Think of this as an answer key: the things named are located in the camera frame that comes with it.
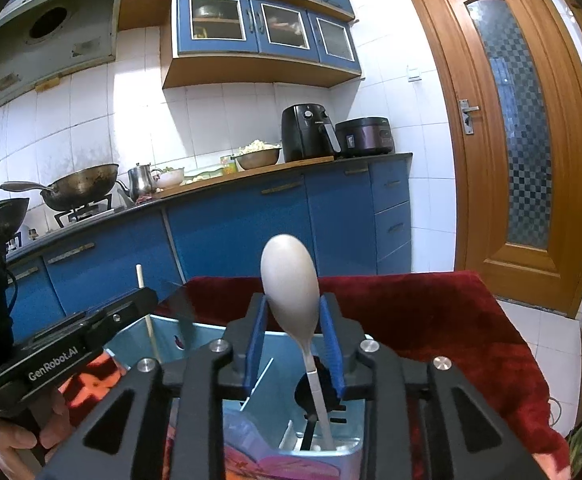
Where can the pink printed packet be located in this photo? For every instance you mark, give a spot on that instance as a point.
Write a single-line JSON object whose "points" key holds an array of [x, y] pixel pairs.
{"points": [[256, 450]]}

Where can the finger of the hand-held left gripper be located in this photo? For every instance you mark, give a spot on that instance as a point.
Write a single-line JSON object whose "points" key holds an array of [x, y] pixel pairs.
{"points": [[131, 305]]}

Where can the person's left hand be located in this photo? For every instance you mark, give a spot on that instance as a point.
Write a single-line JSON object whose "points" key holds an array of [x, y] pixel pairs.
{"points": [[16, 440]]}

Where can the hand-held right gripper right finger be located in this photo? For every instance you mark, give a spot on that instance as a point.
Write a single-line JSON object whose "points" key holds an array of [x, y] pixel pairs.
{"points": [[333, 355]]}

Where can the black plastic utensil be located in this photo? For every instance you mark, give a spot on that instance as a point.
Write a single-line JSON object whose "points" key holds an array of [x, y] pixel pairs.
{"points": [[321, 390]]}

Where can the steel kettle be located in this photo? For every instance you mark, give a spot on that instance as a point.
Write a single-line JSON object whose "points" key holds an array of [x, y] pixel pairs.
{"points": [[140, 180]]}

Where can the white light switch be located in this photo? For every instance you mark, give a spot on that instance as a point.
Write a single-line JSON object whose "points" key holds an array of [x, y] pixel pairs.
{"points": [[414, 73]]}

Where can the dark knife blade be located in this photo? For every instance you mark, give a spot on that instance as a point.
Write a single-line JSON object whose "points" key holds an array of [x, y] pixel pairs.
{"points": [[181, 315]]}

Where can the wooden chopstick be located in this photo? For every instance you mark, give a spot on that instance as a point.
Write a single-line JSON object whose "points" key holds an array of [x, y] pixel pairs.
{"points": [[140, 277]]}

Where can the wooden door with glass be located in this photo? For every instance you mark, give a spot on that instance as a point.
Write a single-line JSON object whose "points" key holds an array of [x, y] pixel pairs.
{"points": [[546, 210]]}

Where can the light blue utensil holder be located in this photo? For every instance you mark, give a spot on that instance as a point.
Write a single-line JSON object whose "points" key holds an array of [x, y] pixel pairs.
{"points": [[276, 390]]}

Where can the red velvet cloth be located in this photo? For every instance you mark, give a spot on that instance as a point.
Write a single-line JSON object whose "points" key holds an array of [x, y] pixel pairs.
{"points": [[421, 320]]}

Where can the blue base cabinets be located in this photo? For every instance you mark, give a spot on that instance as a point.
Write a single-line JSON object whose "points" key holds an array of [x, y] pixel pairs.
{"points": [[241, 225]]}

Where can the grey range hood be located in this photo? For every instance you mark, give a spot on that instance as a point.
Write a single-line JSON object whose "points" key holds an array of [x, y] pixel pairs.
{"points": [[46, 40]]}

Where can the black air fryer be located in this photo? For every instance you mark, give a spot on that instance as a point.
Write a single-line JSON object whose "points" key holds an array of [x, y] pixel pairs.
{"points": [[303, 132]]}

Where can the white bowl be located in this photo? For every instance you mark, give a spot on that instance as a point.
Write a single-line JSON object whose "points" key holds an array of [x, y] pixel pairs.
{"points": [[171, 179]]}

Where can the orange printed cloth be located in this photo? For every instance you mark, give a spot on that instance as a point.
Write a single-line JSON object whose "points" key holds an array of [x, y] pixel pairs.
{"points": [[91, 385]]}

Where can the blue glass-door cabinet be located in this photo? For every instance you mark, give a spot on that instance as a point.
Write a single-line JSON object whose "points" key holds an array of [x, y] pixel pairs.
{"points": [[251, 67]]}

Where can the steel wok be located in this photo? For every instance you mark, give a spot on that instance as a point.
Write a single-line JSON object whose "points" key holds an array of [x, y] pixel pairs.
{"points": [[81, 185]]}

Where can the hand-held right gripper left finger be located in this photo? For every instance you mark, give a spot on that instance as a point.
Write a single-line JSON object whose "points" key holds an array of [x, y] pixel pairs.
{"points": [[256, 342]]}

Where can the gas stove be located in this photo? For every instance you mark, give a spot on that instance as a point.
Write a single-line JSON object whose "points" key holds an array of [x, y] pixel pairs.
{"points": [[86, 212]]}

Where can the yellow jar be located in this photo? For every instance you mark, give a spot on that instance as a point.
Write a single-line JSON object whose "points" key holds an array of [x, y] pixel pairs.
{"points": [[227, 165]]}

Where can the metal bowl with food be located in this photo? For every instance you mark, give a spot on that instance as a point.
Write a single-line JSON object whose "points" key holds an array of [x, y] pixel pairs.
{"points": [[258, 157]]}

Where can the dark rice cooker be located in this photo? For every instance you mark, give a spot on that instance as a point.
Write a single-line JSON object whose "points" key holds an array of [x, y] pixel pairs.
{"points": [[366, 137]]}

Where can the grey plastic spoon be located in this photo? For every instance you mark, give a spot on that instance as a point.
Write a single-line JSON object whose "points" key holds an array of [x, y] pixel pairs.
{"points": [[288, 280]]}

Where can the wooden cutting board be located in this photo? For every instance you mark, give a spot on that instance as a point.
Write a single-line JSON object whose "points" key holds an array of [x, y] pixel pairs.
{"points": [[271, 169]]}

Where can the black pot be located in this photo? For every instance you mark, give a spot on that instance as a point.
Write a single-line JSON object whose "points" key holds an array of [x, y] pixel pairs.
{"points": [[8, 212]]}

